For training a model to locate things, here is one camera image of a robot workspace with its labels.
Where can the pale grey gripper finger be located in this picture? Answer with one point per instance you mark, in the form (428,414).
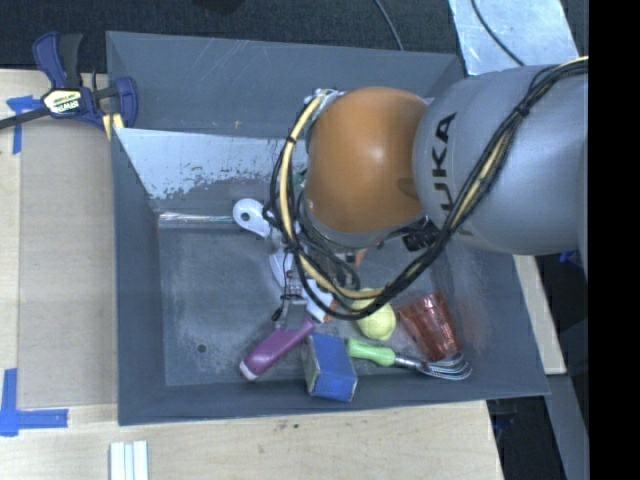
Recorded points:
(296,313)

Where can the white and orange plastic thing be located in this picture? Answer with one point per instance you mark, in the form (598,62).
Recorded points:
(316,304)

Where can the blue box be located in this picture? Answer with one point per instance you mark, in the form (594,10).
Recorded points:
(331,368)

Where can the yellow lemon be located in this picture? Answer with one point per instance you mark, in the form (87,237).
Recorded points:
(377,324)

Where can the white plastic piece with hole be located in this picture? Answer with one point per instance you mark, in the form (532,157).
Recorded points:
(250,216)

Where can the grey metal bin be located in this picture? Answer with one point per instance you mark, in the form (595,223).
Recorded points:
(210,278)

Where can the red clear plastic cup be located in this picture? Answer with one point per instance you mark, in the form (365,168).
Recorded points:
(431,325)

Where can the pale wood flat board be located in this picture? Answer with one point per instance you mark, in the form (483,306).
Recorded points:
(65,268)

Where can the black cylinder on white bracket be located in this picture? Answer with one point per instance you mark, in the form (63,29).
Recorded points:
(419,238)

